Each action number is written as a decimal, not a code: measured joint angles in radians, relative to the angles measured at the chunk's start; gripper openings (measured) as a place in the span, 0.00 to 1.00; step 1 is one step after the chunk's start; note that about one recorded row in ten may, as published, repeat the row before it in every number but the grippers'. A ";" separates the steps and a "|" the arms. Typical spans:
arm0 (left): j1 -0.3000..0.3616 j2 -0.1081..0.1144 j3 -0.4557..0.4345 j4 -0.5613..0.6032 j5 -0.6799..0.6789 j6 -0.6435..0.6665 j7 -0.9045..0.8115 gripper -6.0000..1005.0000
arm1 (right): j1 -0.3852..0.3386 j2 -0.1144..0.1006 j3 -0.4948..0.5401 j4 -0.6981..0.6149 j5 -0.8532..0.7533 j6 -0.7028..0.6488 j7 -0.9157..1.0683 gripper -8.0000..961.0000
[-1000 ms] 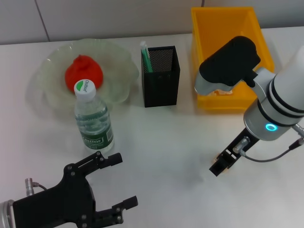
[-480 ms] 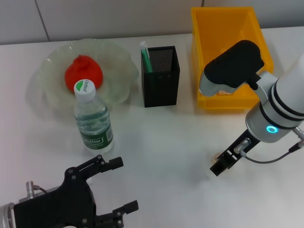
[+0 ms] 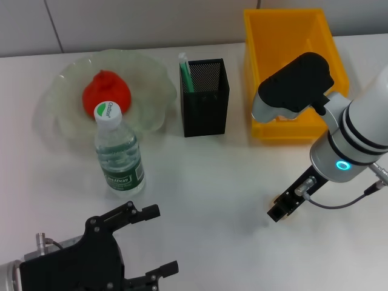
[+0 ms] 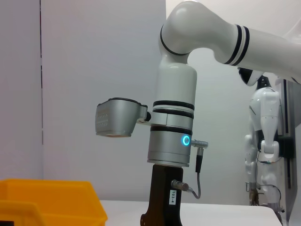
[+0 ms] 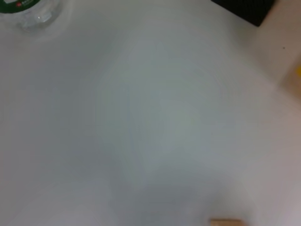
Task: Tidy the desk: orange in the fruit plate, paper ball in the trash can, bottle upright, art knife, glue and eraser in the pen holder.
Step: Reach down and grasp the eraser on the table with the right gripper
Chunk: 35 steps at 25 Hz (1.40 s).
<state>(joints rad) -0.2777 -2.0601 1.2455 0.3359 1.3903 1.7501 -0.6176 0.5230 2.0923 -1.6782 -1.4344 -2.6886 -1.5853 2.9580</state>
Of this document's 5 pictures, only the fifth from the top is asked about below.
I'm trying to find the beige eraser with barcode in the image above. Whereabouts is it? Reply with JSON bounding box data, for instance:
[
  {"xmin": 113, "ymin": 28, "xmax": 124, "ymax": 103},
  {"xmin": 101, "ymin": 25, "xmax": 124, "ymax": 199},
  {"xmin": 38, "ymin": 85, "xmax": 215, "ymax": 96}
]
[{"xmin": 209, "ymin": 218, "xmax": 243, "ymax": 226}]

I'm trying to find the clear green-label water bottle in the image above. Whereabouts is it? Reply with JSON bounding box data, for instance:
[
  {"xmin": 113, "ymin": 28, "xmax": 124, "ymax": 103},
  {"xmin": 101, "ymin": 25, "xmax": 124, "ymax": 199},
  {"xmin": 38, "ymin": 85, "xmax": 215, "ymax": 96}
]
[{"xmin": 0, "ymin": 0, "xmax": 61, "ymax": 32}]

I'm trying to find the black mesh pen holder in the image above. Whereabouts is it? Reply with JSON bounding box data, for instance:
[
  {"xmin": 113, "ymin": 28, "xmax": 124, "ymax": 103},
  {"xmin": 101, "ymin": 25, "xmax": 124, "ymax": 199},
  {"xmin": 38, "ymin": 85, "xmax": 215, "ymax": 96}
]
[{"xmin": 211, "ymin": 0, "xmax": 276, "ymax": 27}]

